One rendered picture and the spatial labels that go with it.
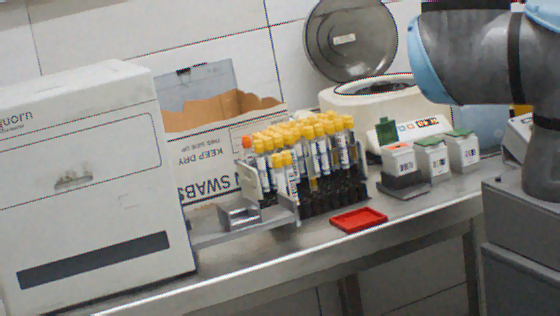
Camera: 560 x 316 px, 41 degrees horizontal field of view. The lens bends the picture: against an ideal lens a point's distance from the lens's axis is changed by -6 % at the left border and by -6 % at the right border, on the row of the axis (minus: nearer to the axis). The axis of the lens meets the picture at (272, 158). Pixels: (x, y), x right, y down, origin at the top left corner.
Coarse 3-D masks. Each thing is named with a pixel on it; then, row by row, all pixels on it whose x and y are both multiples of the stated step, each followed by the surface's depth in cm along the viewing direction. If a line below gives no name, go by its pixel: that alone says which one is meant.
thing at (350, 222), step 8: (360, 208) 124; (368, 208) 123; (336, 216) 122; (344, 216) 122; (352, 216) 122; (360, 216) 122; (368, 216) 121; (376, 216) 120; (384, 216) 118; (336, 224) 119; (344, 224) 119; (352, 224) 119; (360, 224) 117; (368, 224) 117; (376, 224) 117; (352, 232) 116
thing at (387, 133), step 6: (384, 120) 130; (390, 120) 130; (378, 126) 130; (384, 126) 130; (390, 126) 131; (396, 126) 131; (378, 132) 130; (384, 132) 130; (390, 132) 131; (396, 132) 131; (378, 138) 130; (384, 138) 130; (390, 138) 131; (396, 138) 131; (384, 144) 130
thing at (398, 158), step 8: (392, 144) 130; (400, 144) 129; (408, 144) 128; (384, 152) 129; (392, 152) 127; (400, 152) 127; (408, 152) 127; (384, 160) 130; (392, 160) 127; (400, 160) 126; (408, 160) 127; (384, 168) 130; (392, 168) 128; (400, 168) 127; (408, 168) 127; (416, 168) 128
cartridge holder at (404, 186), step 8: (384, 176) 130; (392, 176) 127; (400, 176) 126; (408, 176) 127; (416, 176) 128; (376, 184) 133; (384, 184) 131; (392, 184) 128; (400, 184) 127; (408, 184) 127; (416, 184) 128; (424, 184) 127; (392, 192) 128; (400, 192) 126; (408, 192) 126; (416, 192) 126; (424, 192) 127
